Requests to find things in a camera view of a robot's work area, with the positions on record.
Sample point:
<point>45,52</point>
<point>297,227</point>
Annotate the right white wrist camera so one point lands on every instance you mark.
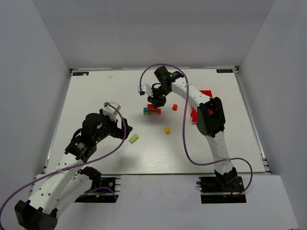
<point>145,89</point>

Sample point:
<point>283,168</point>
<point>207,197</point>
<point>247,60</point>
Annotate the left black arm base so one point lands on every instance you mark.
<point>108,192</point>

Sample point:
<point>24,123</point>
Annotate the red arch wood block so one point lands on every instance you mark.
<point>157,111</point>

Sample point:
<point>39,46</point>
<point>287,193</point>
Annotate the teal long wood block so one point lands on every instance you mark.
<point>146,110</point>

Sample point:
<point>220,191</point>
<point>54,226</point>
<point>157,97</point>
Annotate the light green flat block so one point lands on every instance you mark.
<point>134,138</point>

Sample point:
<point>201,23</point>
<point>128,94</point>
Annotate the yellow cube wood block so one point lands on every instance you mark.
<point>167,130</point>

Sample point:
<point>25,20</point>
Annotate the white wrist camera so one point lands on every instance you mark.
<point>145,89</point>
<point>110,109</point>

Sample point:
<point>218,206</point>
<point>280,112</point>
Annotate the right table logo sticker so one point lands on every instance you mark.
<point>224,71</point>

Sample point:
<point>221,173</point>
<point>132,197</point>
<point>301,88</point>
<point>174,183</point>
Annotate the red plastic bin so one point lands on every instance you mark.
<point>193,113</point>

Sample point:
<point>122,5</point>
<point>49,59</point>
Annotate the small red cube block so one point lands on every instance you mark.
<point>175,106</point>

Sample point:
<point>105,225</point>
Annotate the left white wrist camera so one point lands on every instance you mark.
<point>110,109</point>

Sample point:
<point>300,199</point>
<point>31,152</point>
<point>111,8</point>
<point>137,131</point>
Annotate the left table logo sticker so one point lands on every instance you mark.
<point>80,73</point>

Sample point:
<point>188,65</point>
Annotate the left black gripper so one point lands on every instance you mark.
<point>121,129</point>

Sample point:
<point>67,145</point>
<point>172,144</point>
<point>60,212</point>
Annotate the table logo sticker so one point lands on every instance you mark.
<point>80,73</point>
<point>224,71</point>

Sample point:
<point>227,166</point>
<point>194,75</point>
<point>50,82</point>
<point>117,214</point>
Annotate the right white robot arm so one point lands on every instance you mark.
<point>210,118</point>

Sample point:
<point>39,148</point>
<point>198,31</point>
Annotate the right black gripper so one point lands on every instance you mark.
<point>157,101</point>

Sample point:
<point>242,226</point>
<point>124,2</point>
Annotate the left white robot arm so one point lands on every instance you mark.
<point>73,176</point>

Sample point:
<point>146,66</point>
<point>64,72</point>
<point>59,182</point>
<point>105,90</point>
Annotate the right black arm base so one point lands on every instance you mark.
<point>212,192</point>

